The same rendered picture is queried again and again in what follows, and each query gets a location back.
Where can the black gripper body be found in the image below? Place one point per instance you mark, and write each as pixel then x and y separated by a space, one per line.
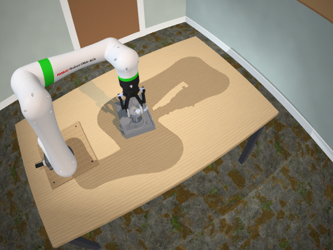
pixel 131 91

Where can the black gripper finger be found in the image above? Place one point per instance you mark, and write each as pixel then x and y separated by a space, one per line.
pixel 142 90
pixel 126 102

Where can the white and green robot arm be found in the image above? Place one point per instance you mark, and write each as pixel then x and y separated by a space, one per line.
pixel 29 82

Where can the grey toothed gear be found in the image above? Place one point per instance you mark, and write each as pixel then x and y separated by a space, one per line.
pixel 135 111

